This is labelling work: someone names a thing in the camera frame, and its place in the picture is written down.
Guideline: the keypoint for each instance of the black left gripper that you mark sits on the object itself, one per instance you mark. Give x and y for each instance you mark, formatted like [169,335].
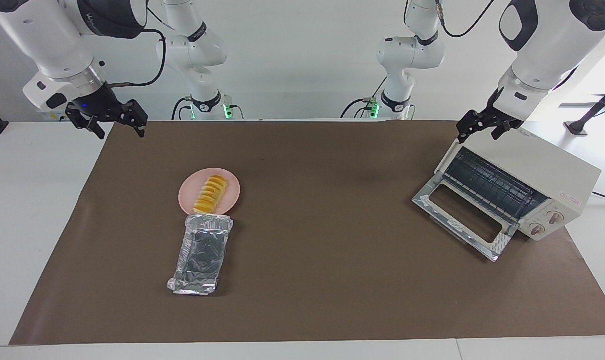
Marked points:
[495,117]

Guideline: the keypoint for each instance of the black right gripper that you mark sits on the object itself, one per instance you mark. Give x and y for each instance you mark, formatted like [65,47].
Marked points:
[98,102]

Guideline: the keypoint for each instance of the sliced yellow bread loaf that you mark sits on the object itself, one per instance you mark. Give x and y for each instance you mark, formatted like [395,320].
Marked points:
[211,194]

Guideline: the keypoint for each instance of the aluminium foil tray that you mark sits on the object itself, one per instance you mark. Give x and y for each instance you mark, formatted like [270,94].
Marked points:
[202,255]

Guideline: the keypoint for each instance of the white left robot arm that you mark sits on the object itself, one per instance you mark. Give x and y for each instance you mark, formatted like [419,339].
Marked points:
[547,45]

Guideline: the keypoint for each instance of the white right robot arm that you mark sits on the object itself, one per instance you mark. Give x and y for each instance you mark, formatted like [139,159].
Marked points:
[42,40]

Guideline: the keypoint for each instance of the cream toaster oven body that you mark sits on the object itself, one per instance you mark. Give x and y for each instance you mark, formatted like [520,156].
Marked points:
[547,170]

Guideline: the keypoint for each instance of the glass oven door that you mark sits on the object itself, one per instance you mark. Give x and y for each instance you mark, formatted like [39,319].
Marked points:
[435,212]

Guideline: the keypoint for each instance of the cream oven knob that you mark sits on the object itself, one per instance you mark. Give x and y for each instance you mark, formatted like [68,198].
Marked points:
[555,217]
[536,230]

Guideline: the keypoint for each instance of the white socket box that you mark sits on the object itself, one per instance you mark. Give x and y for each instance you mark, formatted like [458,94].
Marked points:
[50,116]

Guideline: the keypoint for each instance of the pink round plate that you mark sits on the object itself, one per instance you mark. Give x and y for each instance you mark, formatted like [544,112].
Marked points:
[187,197]

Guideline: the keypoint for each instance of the brown paper table mat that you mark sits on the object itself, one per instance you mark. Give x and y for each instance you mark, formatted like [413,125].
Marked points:
[307,280]

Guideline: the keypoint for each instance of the black camera stand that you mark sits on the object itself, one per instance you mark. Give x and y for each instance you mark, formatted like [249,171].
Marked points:
[595,111]

